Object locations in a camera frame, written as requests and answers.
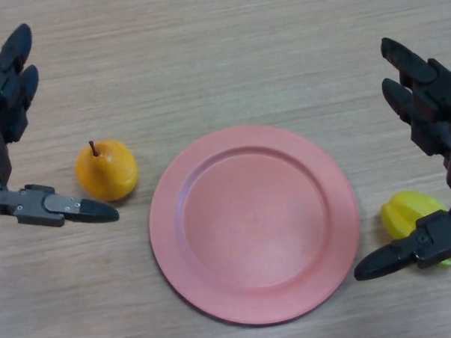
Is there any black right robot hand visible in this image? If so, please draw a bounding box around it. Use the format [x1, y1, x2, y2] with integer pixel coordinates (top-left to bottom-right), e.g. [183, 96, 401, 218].
[343, 34, 451, 283]

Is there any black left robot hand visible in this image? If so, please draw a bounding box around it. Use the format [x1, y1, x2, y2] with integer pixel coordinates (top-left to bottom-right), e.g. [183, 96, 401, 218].
[0, 19, 121, 230]

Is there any yellow pear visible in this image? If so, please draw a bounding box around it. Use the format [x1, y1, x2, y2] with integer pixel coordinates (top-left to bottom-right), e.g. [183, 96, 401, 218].
[73, 138, 140, 203]

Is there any pink round plate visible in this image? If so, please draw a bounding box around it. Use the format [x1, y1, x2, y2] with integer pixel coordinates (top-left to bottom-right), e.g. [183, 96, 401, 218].
[144, 120, 366, 331]

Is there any yellow starfruit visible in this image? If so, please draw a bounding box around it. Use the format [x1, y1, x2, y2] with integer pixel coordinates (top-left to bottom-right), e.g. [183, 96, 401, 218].
[379, 189, 451, 271]

